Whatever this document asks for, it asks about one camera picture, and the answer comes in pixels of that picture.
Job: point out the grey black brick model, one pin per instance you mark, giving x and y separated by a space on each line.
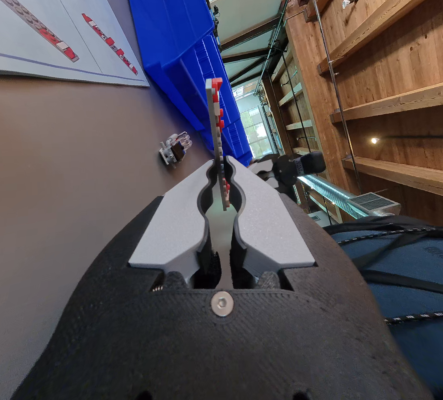
176 151

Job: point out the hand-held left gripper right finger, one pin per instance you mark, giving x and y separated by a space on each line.
273 230

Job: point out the thin threaded metal rod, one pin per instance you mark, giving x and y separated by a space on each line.
332 67

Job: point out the white instruction sheet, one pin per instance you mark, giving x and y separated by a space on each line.
41 50

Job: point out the large blue plastic bin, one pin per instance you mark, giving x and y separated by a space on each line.
238 147
166 9

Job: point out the silver ventilation duct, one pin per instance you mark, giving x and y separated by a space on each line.
328 194

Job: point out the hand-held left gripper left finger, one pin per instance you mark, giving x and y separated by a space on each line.
166 230

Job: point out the square duct vent grille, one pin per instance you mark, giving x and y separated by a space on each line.
372 203

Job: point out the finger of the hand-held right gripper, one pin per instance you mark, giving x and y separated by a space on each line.
261 167

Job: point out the long grey brick plate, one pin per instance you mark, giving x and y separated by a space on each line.
213 112

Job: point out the person's dark clothing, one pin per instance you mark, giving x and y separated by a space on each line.
398 268

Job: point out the white ceiling air vent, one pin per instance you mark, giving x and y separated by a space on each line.
315 217

